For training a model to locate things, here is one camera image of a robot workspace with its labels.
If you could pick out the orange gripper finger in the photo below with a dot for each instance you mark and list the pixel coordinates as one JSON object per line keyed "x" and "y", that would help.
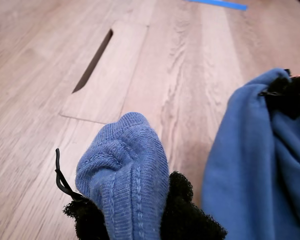
{"x": 295, "y": 106}
{"x": 295, "y": 86}

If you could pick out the long blue tape strip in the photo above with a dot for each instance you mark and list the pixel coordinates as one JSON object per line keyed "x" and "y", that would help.
{"x": 227, "y": 4}

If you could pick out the blue printed T-shirt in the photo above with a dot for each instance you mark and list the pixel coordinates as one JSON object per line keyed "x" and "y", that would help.
{"x": 130, "y": 175}

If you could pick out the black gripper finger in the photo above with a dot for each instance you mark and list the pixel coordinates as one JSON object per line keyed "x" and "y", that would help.
{"x": 185, "y": 220}
{"x": 90, "y": 220}

